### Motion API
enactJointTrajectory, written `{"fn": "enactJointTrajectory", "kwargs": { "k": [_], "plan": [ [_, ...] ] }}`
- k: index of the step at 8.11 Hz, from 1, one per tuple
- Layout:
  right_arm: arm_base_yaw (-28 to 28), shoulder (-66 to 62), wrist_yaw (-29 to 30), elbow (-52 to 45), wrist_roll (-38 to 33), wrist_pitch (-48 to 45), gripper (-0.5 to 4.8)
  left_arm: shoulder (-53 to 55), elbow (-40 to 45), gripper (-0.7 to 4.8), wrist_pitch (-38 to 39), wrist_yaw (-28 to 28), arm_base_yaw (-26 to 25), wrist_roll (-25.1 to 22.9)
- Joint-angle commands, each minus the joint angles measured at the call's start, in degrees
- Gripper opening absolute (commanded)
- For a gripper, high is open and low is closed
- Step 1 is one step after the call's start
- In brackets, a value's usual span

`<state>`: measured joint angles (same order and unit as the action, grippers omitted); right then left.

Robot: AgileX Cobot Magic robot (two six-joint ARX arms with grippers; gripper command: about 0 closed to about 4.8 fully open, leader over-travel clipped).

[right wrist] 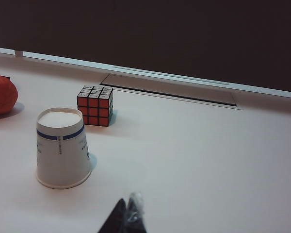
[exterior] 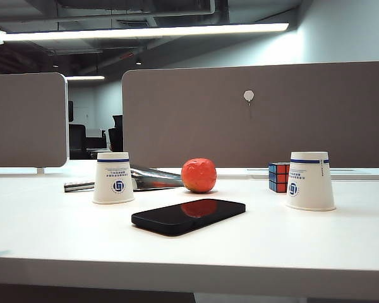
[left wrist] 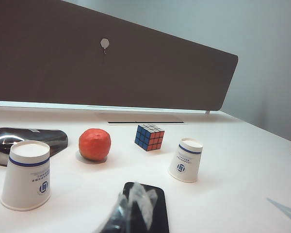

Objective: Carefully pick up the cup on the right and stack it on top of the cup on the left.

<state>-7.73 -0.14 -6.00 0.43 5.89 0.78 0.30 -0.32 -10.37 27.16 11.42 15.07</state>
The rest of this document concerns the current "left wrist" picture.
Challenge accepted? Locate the shiny metal ladle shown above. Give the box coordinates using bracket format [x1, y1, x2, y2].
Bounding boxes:
[0, 127, 70, 167]

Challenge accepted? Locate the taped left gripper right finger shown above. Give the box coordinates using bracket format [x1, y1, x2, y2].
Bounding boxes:
[130, 181, 158, 228]

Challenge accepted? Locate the orange fruit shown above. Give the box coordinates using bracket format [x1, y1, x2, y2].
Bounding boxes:
[78, 128, 112, 161]

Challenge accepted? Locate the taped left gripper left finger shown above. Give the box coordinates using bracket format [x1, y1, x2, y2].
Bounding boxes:
[94, 191, 131, 233]

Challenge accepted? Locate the brown fabric desk divider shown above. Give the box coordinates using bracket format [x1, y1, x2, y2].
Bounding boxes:
[0, 0, 239, 113]

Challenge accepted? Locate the black smartphone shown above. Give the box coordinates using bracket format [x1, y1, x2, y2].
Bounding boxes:
[122, 182, 170, 233]

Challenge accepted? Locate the colourful puzzle cube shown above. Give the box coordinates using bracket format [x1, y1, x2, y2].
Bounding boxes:
[134, 124, 165, 152]

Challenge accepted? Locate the white paper cup blue logo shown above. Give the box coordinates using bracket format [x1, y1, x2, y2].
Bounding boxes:
[167, 137, 204, 183]
[0, 140, 51, 211]

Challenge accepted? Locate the white hexagonal wall hook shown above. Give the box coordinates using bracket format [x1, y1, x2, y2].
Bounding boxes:
[99, 38, 110, 55]

